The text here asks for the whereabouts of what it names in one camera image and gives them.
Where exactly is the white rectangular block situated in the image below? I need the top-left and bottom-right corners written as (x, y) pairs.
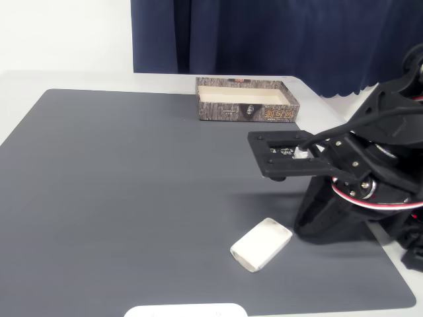
top-left (229, 217), bottom-right (293, 273)

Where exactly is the bark-print cardboard box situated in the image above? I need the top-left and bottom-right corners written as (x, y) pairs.
top-left (195, 77), bottom-right (301, 123)

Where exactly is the navy blue curtain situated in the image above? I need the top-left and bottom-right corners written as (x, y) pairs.
top-left (130, 0), bottom-right (423, 99)

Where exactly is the white rounded device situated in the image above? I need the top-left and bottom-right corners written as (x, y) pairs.
top-left (124, 302), bottom-right (248, 317)

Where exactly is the grey desk mat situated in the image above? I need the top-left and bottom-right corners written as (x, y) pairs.
top-left (0, 88), bottom-right (417, 317)

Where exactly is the red white servo wire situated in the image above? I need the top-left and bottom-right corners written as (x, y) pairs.
top-left (331, 176), bottom-right (423, 212)

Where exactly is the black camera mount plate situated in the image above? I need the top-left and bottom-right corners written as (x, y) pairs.
top-left (247, 130), bottom-right (331, 182)

